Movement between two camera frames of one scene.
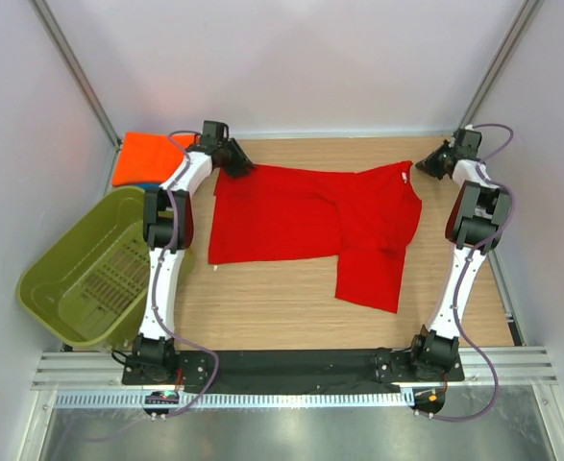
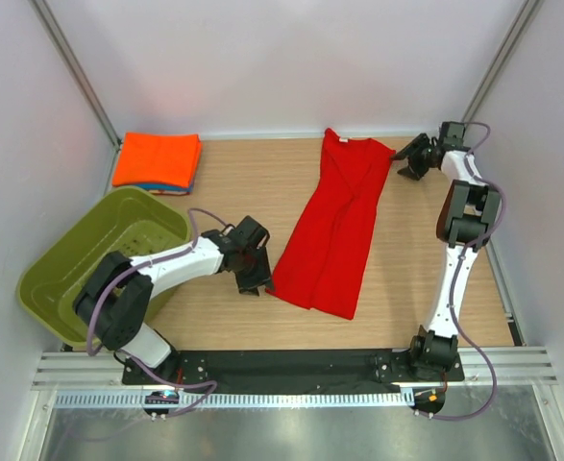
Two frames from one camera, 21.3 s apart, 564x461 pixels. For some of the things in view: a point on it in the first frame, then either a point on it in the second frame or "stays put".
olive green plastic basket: x=88 y=285 stays put
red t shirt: x=364 y=220 -> x=323 y=265
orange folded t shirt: x=150 y=157 stays put
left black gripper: x=241 y=165 -> x=262 y=276
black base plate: x=380 y=366 stays put
